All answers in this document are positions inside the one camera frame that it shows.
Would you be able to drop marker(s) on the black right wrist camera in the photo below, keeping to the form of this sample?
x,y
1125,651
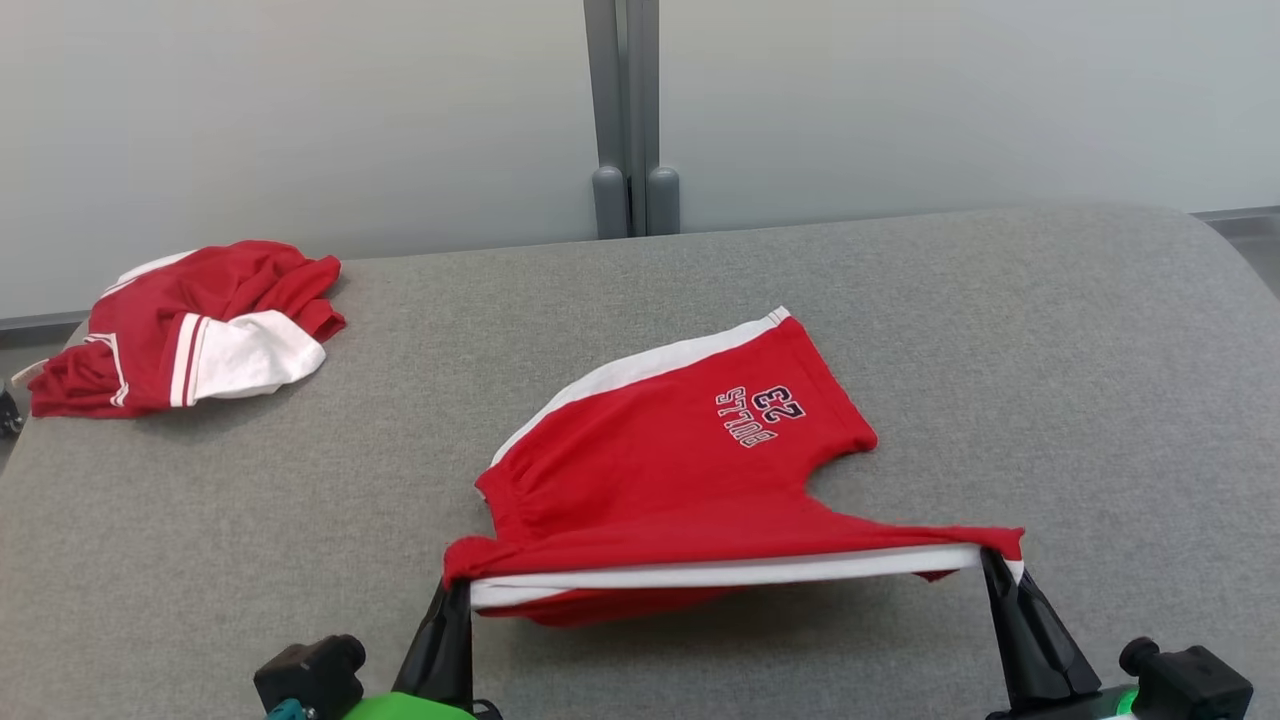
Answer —
x,y
1190,685

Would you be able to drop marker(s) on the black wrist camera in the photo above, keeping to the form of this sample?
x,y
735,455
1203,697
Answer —
x,y
310,675
1190,685

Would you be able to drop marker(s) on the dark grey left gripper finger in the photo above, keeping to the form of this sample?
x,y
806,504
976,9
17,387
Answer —
x,y
425,665
459,650

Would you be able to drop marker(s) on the small black object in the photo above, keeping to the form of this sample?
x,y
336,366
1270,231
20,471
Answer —
x,y
8,412

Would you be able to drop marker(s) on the red T-shirt with white sleeves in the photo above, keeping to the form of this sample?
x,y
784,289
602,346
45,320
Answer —
x,y
250,290

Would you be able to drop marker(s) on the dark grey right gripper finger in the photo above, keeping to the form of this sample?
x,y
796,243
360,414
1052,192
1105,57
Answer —
x,y
1060,665
1018,660

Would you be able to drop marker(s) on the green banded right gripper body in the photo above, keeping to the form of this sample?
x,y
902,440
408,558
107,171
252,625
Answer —
x,y
1090,706

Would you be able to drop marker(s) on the red shorts with white stripe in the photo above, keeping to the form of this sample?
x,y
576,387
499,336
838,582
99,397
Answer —
x,y
680,470

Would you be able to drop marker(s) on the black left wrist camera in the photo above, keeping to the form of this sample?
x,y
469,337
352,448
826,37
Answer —
x,y
310,675

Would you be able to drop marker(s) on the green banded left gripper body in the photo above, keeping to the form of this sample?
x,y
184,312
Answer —
x,y
410,708

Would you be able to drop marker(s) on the grey metal partition post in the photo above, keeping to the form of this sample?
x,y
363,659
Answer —
x,y
605,120
650,120

